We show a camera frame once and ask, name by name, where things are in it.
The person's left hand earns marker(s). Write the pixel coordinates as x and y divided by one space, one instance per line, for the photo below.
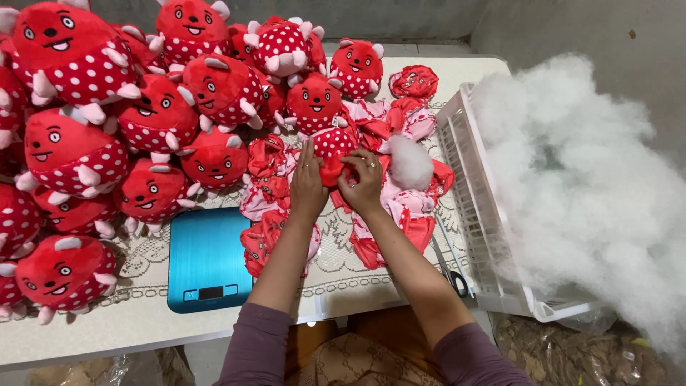
307 190

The person's right hand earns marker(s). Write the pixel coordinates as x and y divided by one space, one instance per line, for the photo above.
365 187

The person's left fingers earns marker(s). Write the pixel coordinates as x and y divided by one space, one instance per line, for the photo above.
307 155

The person's right fingers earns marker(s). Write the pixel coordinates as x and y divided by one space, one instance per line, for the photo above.
362 160

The half-stuffed red dotted plush toy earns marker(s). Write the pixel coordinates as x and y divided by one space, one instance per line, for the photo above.
332 142

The small white stuffing tuft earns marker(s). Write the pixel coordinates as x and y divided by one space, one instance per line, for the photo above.
410 162

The heap of empty plush skins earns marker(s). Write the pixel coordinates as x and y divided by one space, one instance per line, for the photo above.
412 214

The white lace tablecloth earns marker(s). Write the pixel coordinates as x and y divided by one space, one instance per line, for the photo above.
343 260

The thin white stick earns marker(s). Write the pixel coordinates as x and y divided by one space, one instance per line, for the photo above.
449 244

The white plastic crate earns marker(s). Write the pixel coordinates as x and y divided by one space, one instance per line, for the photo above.
482 214

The blue digital kitchen scale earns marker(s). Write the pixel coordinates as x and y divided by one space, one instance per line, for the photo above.
206 252

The person's brown patterned lap clothing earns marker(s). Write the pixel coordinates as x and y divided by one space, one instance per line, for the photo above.
353 359

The big heap of white stuffing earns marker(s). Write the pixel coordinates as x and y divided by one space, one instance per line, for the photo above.
584 187

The pile of stuffed red plushies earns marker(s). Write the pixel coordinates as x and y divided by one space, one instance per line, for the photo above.
69 53

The clear plastic bag of material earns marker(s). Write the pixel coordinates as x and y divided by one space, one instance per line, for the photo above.
579 356
123 370

